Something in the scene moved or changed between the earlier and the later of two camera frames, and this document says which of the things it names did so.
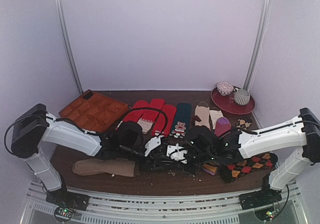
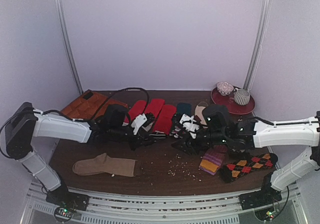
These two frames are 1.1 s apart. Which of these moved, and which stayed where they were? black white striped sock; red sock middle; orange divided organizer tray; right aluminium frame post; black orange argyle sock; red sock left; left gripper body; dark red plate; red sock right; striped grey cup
Moved: left gripper body; black white striped sock
Stayed: striped grey cup; red sock left; red sock right; red sock middle; dark red plate; black orange argyle sock; right aluminium frame post; orange divided organizer tray
